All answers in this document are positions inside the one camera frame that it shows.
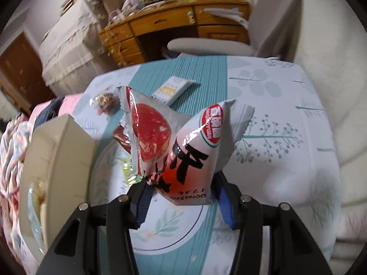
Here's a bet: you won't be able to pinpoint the white sofa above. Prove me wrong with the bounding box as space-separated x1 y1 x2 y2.
292 0 367 264

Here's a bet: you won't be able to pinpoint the wooden desk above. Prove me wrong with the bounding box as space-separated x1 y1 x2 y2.
98 0 251 69

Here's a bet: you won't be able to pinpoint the cream storage box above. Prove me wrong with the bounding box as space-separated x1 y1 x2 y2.
19 114 96 255

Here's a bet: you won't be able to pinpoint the white and yellow snack packet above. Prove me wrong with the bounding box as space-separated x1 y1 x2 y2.
151 76 201 105

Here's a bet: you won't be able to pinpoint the teal leaf-print tablecloth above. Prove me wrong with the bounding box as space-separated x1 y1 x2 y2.
69 54 345 275

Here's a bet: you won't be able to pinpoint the clear bag of puffed snacks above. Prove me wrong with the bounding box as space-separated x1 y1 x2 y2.
27 178 48 253

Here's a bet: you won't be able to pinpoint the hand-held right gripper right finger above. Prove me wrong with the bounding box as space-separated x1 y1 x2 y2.
214 172 334 275

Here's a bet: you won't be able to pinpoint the pink floral blanket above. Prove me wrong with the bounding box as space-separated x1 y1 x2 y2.
0 94 86 264

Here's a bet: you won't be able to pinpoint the red and white snack packet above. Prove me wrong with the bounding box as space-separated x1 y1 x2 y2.
117 86 256 206

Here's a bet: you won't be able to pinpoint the brown wooden door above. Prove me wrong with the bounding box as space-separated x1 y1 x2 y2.
0 31 55 115

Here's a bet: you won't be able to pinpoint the cloth-covered cabinet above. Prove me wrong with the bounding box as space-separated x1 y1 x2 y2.
39 0 112 95

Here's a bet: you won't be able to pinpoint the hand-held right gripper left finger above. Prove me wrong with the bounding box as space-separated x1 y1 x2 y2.
36 178 157 275

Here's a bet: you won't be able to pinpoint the white office chair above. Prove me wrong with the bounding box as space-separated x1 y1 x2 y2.
166 0 304 61

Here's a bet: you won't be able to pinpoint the white papers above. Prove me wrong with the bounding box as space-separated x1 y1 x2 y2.
120 0 144 10

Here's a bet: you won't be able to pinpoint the small clear nut packet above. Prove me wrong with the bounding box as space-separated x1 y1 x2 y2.
89 91 119 115

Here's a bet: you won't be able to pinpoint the dark blue cloth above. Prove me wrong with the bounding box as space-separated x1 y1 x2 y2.
36 97 65 127

